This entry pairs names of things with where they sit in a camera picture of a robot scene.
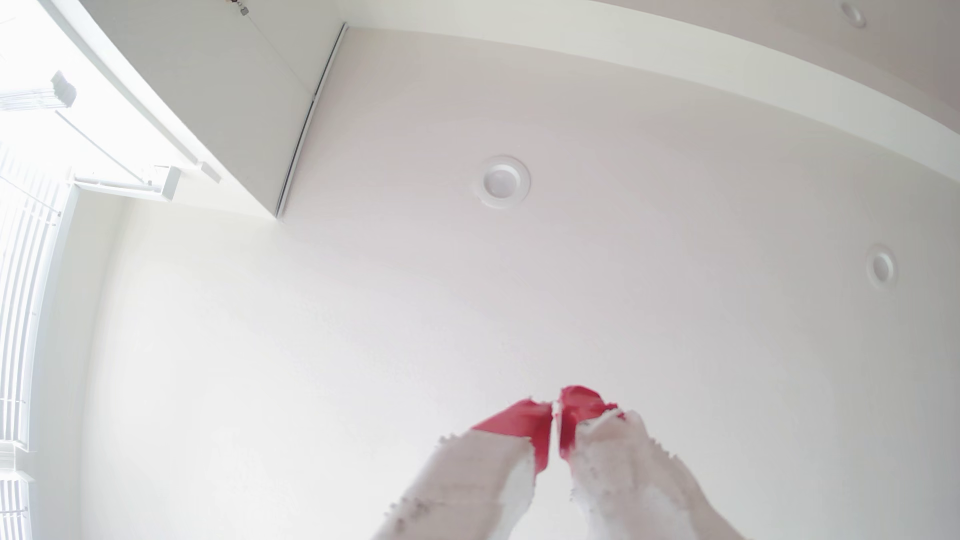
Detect red-tipped white-wrapped gripper finger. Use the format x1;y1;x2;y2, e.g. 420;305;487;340
372;399;554;540
558;385;744;540

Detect white window blinds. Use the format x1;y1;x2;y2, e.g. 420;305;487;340
0;142;76;540

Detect white blind headrail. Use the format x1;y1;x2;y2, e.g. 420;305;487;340
0;71;78;112

